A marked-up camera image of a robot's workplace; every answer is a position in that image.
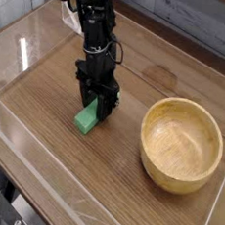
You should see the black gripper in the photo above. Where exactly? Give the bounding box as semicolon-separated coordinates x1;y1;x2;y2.
75;46;121;121

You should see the clear acrylic corner bracket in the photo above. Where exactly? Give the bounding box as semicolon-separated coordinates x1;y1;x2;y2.
61;2;82;35

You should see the clear acrylic tray wall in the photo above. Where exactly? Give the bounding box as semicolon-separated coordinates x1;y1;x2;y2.
0;0;225;225

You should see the black metal bracket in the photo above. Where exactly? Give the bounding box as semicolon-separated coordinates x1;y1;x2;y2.
0;194;27;225

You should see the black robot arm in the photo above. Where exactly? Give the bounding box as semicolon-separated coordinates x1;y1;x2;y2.
60;0;123;121

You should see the green rectangular block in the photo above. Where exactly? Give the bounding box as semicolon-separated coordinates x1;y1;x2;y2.
74;92;120;135

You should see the brown wooden bowl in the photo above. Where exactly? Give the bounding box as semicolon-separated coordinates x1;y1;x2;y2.
139;97;224;195

